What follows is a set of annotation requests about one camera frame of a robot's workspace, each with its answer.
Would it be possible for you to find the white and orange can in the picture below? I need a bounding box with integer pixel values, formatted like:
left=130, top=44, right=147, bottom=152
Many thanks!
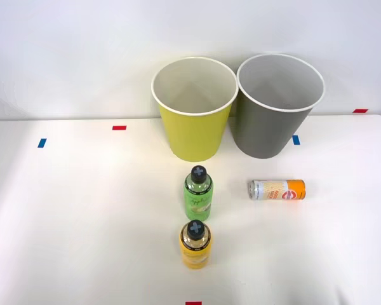
left=248, top=179, right=307, bottom=201

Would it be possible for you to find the grey plastic waste bin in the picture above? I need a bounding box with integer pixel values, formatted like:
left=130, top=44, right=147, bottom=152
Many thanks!
left=232, top=53, right=325, bottom=159

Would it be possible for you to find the yellow plastic bottle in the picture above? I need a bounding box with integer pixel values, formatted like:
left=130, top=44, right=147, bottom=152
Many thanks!
left=178, top=219, right=214, bottom=271

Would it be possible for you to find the yellow-green plastic waste bin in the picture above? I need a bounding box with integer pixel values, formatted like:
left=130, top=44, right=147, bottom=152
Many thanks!
left=150, top=56, right=239, bottom=162

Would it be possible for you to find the green plastic bottle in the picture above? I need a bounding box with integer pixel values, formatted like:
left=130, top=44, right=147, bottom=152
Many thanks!
left=184, top=165, right=215, bottom=222

